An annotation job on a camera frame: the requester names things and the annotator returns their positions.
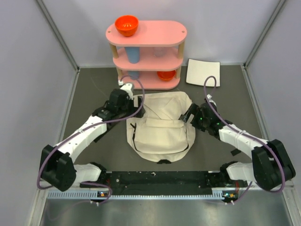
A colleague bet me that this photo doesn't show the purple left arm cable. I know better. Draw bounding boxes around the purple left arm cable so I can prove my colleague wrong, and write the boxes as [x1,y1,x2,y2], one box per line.
[36,75,145,205]

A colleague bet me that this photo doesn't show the pink three-tier shelf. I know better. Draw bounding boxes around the pink three-tier shelf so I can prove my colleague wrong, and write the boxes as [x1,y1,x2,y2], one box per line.
[106,20,187,90]

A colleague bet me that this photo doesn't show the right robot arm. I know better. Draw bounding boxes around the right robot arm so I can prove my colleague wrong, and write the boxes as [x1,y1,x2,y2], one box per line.
[180,102,296,191]

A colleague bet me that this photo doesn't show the blue cup bottom shelf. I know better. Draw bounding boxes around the blue cup bottom shelf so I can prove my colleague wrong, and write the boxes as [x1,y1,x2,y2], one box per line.
[128,71,140,80]

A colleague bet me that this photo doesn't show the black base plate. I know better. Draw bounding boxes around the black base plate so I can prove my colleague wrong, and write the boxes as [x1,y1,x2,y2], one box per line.
[79,171,248,195]

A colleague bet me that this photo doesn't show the orange bowl bottom shelf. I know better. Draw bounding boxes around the orange bowl bottom shelf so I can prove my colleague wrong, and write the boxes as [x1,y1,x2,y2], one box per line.
[157,70,176,81]

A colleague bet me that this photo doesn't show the blue cup middle shelf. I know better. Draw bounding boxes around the blue cup middle shelf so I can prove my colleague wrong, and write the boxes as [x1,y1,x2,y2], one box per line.
[125,47,140,64]

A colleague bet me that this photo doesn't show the blue cup shelf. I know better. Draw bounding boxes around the blue cup shelf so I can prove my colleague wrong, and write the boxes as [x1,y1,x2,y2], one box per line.
[125,47,140,64]
[128,71,140,80]

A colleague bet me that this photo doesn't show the aluminium frame post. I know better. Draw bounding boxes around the aluminium frame post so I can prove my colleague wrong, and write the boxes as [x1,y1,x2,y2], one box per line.
[243,0,287,69]

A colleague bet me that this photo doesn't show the white square plate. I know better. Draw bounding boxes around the white square plate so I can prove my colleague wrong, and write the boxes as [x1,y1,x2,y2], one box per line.
[186,59,221,87]

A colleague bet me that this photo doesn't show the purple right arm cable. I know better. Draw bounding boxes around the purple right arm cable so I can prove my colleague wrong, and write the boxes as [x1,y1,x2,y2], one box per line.
[203,75,286,205]

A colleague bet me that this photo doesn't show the clear glass cup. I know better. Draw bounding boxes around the clear glass cup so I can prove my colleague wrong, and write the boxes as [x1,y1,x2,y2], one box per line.
[153,47,165,57]

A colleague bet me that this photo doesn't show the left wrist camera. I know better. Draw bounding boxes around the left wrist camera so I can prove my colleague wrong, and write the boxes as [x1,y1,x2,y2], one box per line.
[118,80,135,100]

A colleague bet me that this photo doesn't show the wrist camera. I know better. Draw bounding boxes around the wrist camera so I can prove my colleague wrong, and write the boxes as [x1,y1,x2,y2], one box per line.
[206,94,217,107]
[118,80,135,100]

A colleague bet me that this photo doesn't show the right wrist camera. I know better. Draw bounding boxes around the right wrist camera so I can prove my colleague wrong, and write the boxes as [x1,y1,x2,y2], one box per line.
[206,94,217,107]

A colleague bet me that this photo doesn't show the beige canvas backpack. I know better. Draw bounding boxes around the beige canvas backpack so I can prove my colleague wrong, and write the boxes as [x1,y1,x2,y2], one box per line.
[126,91,196,163]

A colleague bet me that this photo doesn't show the grey cable duct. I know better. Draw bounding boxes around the grey cable duct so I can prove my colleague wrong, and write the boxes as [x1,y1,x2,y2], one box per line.
[47,187,238,201]

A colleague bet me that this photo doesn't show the orange bowl on top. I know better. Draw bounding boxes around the orange bowl on top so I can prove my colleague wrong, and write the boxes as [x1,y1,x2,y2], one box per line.
[115,15,139,37]

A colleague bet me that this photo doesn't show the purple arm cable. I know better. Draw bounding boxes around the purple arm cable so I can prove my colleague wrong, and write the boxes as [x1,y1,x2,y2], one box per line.
[203,75,286,205]
[36,75,145,205]

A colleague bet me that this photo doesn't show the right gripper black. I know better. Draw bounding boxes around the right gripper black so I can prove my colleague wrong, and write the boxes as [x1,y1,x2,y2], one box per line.
[181,103,210,132]

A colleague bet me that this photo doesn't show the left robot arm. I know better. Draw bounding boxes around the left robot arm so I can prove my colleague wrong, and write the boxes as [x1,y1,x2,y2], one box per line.
[37,83,144,192]

